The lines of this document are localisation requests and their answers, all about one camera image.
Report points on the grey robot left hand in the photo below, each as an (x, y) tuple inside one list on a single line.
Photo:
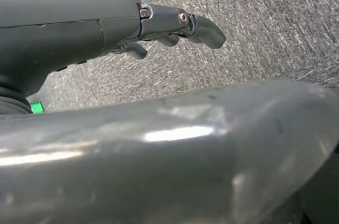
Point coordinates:
[(53, 22)]

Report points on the green open plastic basket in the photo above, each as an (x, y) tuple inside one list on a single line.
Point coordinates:
[(37, 107)]

